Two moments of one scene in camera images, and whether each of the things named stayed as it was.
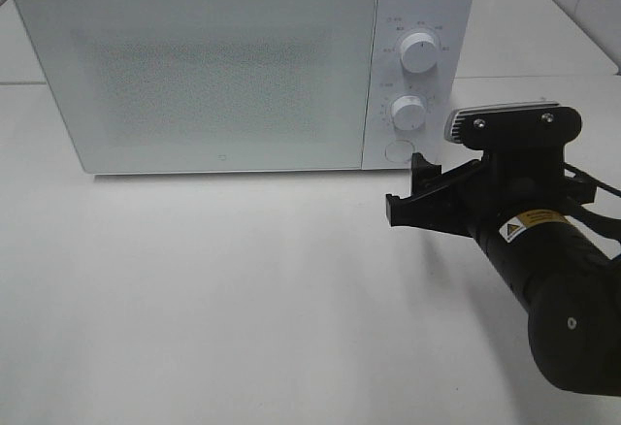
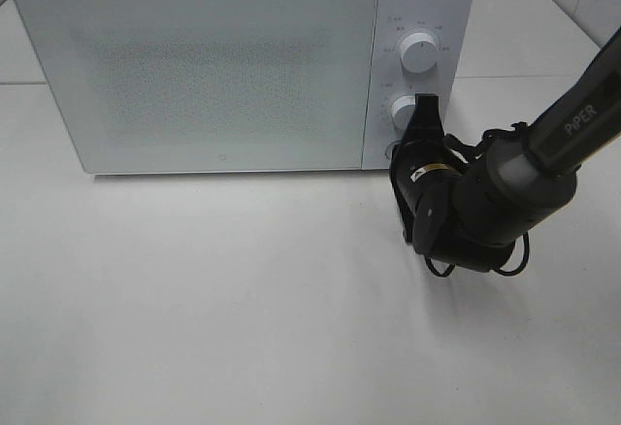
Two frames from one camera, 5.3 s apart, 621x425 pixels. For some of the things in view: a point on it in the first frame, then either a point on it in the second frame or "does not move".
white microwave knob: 408,113 does not move
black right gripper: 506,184 to 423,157
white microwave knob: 418,52 does not move
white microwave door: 178,77 does not move
